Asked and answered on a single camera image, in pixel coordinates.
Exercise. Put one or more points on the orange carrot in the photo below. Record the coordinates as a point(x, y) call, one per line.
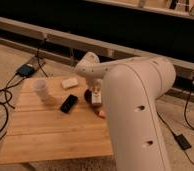
point(101, 114)

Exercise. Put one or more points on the dark red ceramic bowl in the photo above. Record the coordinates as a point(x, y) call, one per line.
point(88, 96)

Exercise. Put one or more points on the white rectangular block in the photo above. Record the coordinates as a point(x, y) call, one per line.
point(69, 83)

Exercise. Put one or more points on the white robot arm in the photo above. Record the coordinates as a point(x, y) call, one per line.
point(130, 88)

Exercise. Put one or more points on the wooden slatted table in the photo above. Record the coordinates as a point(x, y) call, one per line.
point(39, 132)

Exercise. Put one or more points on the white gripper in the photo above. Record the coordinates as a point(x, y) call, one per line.
point(95, 86)

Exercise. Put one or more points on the black rectangular remote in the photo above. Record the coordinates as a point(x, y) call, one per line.
point(70, 101)

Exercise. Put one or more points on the black power brick right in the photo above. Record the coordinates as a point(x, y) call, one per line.
point(182, 142)

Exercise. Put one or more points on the long wooden beam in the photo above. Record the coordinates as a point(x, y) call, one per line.
point(157, 35)

